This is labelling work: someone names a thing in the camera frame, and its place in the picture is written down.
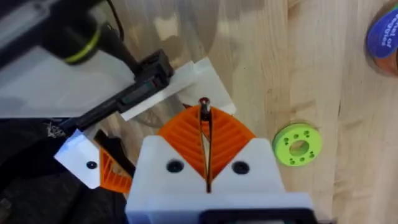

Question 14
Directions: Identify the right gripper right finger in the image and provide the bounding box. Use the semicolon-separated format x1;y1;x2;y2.
207;98;285;194

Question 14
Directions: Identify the green disc with holes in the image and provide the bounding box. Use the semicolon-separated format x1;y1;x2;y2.
272;123;323;167

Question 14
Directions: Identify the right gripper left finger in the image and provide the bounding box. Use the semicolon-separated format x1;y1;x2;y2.
129;98;209;194

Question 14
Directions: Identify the black cable with green ring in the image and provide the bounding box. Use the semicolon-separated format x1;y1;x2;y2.
42;0;141;74

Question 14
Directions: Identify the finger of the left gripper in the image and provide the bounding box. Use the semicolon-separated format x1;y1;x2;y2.
120;57;236;121

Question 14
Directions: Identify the orange toy tub, blue label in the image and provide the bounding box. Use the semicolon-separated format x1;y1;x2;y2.
364;2;398;77

